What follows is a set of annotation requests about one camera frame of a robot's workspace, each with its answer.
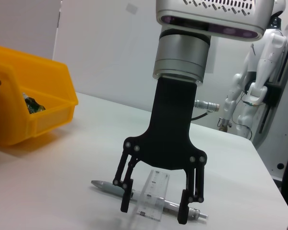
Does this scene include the white humanoid robot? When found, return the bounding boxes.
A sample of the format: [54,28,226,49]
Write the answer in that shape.
[217,0,288,144]

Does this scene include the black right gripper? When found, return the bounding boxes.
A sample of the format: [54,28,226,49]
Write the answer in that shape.
[123,78,208,172]

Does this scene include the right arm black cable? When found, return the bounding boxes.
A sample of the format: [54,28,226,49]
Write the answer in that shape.
[191,100,220,120]

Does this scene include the yellow plastic bin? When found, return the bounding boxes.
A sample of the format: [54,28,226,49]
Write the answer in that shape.
[0,44,79,147]

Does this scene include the grey clear pen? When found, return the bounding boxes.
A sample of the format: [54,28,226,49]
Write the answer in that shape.
[91,179,209,220]

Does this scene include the grey robot stand frame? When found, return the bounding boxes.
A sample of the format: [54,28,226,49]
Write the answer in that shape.
[252,18,288,180]

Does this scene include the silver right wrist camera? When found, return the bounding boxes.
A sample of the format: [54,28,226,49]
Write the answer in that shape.
[155,0,276,43]

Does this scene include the transparent plastic ruler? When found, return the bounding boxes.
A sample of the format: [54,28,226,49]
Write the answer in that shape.
[129,169,170,221]

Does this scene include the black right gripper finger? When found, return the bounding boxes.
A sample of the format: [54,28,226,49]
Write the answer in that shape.
[177,162,206,225]
[112,150,140,213]

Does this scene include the green plastic wrapper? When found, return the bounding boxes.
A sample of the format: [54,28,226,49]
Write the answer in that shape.
[23,92,46,114]

